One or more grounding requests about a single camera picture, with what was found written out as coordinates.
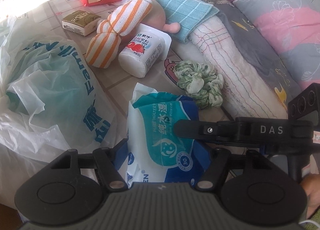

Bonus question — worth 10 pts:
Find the blue wet wipes pack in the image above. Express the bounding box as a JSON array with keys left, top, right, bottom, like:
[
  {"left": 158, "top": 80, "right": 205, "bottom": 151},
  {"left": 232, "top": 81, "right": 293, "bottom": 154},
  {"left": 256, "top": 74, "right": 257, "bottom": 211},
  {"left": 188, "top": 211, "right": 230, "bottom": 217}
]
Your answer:
[{"left": 126, "top": 83, "right": 213, "bottom": 188}]

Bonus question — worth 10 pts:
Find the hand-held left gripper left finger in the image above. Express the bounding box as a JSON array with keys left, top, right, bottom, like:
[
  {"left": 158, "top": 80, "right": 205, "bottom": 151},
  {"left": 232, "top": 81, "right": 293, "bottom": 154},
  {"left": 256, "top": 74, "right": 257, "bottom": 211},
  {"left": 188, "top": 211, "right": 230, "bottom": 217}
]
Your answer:
[{"left": 49, "top": 139, "right": 129, "bottom": 191}]

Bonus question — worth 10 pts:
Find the beige plush doll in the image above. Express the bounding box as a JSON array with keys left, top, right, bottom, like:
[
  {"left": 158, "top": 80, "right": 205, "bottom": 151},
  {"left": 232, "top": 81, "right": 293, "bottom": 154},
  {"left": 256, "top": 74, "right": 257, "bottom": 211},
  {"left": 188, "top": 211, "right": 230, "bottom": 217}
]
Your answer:
[{"left": 144, "top": 0, "right": 180, "bottom": 33}]

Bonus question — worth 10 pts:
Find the person's right hand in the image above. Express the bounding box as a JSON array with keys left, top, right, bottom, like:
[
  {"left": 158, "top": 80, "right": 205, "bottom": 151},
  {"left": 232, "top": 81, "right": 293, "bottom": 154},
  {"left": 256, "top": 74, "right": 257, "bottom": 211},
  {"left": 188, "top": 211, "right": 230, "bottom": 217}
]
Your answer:
[{"left": 299, "top": 174, "right": 318, "bottom": 218}]

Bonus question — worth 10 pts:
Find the grey blanket with yellow prints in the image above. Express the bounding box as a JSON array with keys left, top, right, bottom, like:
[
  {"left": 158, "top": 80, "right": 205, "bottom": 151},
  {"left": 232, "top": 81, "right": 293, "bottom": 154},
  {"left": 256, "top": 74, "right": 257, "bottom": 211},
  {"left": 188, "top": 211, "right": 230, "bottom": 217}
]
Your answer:
[{"left": 215, "top": 2, "right": 300, "bottom": 103}]

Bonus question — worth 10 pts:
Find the blue checked cloth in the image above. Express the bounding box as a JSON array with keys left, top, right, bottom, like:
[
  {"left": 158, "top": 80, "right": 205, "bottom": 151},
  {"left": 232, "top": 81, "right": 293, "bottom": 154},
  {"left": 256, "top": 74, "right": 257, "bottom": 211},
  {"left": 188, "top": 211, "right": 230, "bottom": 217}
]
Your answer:
[{"left": 150, "top": 0, "right": 220, "bottom": 43}]

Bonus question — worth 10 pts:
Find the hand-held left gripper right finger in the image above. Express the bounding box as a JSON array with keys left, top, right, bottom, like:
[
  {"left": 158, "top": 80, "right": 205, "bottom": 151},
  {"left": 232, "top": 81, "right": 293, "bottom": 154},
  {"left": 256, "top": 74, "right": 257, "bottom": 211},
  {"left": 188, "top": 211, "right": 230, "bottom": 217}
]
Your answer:
[{"left": 196, "top": 147, "right": 272, "bottom": 191}]

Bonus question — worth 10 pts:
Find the white yogurt cup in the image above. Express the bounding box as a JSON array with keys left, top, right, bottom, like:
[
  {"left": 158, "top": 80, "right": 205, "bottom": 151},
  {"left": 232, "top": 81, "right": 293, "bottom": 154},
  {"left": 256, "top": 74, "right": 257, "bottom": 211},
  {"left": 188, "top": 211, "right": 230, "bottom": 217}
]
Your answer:
[{"left": 118, "top": 24, "right": 172, "bottom": 78}]

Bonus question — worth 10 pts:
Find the white towel with coloured stitching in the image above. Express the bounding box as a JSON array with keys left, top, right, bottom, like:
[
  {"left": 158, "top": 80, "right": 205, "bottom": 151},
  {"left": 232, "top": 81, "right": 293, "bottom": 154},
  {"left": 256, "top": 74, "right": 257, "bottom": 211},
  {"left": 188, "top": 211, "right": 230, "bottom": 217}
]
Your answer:
[{"left": 95, "top": 0, "right": 288, "bottom": 118}]

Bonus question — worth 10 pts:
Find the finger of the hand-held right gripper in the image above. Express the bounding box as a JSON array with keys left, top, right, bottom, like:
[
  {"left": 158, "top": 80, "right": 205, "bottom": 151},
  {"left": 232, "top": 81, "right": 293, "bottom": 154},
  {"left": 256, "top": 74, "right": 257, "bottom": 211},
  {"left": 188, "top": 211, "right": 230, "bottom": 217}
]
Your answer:
[
  {"left": 174, "top": 119, "right": 237, "bottom": 145},
  {"left": 200, "top": 141, "right": 265, "bottom": 155}
]

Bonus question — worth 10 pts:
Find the grey and pink quilt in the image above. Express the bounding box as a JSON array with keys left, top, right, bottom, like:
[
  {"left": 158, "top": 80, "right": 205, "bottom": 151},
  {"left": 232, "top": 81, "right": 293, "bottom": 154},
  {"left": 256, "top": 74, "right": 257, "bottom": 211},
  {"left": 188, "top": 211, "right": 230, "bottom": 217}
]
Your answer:
[{"left": 232, "top": 0, "right": 320, "bottom": 90}]

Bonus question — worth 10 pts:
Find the green printed white plastic bag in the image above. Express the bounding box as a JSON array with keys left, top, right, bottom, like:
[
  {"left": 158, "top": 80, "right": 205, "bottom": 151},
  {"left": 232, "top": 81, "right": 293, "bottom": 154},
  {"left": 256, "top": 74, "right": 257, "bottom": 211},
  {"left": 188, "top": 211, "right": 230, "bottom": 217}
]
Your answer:
[{"left": 0, "top": 16, "right": 120, "bottom": 150}]

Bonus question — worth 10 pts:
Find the green floral scrunchie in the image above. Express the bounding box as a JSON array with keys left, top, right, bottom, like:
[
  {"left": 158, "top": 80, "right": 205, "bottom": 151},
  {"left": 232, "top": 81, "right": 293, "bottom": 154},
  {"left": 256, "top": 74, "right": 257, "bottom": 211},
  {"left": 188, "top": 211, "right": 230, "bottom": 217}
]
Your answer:
[{"left": 174, "top": 60, "right": 224, "bottom": 109}]

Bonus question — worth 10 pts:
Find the plain white plastic bag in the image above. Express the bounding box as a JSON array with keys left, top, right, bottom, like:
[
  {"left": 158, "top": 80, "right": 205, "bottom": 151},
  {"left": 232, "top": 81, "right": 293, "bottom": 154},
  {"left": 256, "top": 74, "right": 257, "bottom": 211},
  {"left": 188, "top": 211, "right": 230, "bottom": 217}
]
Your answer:
[{"left": 0, "top": 110, "right": 105, "bottom": 220}]

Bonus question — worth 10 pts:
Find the orange striped white cloth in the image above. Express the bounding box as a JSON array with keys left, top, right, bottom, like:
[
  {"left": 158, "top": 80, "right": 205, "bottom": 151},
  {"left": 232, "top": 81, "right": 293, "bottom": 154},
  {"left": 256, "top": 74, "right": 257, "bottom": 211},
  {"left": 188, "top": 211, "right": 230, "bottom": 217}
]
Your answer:
[{"left": 85, "top": 0, "right": 153, "bottom": 68}]

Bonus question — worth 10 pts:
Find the checked printed bed sheet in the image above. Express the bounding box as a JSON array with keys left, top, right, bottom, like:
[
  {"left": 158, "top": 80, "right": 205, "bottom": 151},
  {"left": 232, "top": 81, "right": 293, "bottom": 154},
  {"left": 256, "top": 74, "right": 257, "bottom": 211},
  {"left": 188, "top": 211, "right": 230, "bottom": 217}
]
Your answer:
[{"left": 0, "top": 0, "right": 250, "bottom": 178}]

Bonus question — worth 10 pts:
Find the small olive tissue pack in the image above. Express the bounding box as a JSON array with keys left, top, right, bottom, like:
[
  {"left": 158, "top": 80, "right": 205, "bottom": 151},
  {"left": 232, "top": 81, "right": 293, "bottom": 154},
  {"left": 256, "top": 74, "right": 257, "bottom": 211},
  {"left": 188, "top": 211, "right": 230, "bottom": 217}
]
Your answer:
[{"left": 62, "top": 10, "right": 102, "bottom": 36}]

